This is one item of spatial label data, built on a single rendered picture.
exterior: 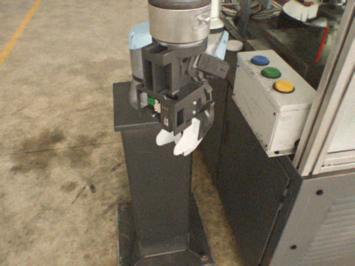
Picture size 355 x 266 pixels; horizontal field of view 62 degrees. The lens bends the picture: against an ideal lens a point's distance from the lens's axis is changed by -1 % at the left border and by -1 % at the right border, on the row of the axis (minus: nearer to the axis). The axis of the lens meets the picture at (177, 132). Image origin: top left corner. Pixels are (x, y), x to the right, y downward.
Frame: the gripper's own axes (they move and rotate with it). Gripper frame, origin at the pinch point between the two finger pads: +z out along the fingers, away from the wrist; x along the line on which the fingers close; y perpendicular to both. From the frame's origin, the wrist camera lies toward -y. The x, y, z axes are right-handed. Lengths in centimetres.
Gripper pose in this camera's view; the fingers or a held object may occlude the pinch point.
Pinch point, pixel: (186, 145)
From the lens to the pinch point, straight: 51.2
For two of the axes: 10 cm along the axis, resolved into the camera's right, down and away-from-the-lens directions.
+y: -6.5, 4.8, -5.9
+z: 0.0, 7.8, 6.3
